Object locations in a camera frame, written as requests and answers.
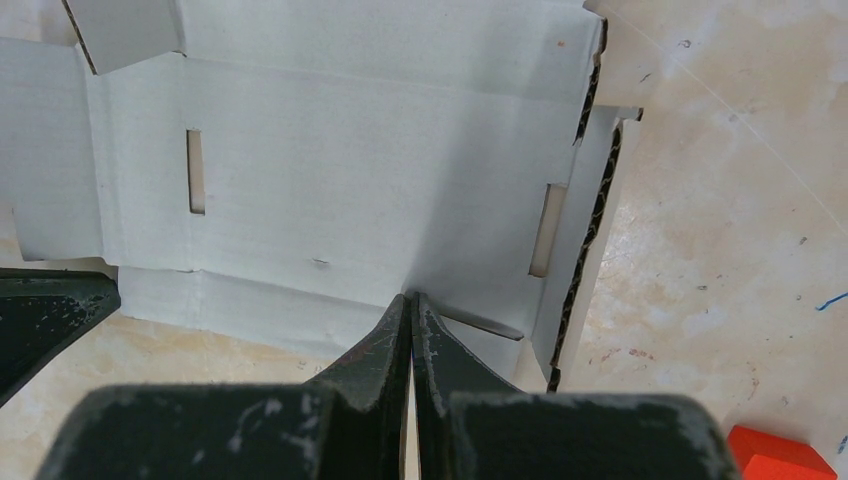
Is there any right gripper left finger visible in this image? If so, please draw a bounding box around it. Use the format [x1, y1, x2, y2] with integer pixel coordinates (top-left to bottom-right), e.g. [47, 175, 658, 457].
[37, 296, 411, 479]

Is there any small red block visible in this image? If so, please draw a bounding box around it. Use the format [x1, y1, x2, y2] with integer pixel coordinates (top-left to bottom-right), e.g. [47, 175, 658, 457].
[727, 425, 838, 480]

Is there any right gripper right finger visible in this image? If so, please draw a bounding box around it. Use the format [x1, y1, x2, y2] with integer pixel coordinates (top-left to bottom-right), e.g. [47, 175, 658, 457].
[411, 293, 739, 479]

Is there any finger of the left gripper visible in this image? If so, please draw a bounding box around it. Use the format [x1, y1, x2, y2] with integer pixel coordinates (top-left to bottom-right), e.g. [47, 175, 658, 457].
[1, 268, 121, 404]

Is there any white cardboard box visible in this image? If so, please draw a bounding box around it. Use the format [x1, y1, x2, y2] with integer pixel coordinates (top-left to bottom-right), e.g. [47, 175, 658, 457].
[1, 1, 640, 385]

